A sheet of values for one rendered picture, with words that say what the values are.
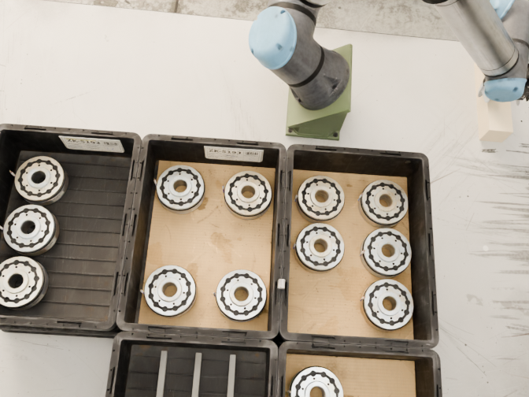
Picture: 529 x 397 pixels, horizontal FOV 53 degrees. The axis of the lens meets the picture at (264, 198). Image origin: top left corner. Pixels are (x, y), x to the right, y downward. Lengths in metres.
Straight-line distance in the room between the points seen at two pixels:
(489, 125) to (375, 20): 1.19
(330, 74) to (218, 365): 0.68
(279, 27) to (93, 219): 0.57
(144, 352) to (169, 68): 0.75
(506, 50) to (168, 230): 0.75
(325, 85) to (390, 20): 1.33
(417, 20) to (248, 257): 1.71
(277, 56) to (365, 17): 1.41
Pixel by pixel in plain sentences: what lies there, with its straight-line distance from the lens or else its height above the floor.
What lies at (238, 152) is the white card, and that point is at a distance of 1.14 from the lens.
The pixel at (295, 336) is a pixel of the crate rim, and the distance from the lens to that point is 1.02.
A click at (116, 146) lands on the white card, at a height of 0.89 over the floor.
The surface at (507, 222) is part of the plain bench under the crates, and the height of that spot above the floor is 0.70.
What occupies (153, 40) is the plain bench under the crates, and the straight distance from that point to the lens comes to 1.54.
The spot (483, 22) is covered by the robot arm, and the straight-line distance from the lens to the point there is 1.04.
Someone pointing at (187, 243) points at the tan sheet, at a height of 0.83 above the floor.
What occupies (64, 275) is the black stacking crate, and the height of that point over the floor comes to 0.83.
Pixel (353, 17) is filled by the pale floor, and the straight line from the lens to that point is 2.53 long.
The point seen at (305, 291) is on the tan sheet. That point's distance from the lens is 1.13.
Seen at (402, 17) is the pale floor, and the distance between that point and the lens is 2.59.
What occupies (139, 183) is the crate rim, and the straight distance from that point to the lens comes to 1.10.
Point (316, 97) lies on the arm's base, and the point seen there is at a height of 0.85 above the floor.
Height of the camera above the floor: 1.94
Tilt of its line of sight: 70 degrees down
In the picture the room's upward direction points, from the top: 9 degrees clockwise
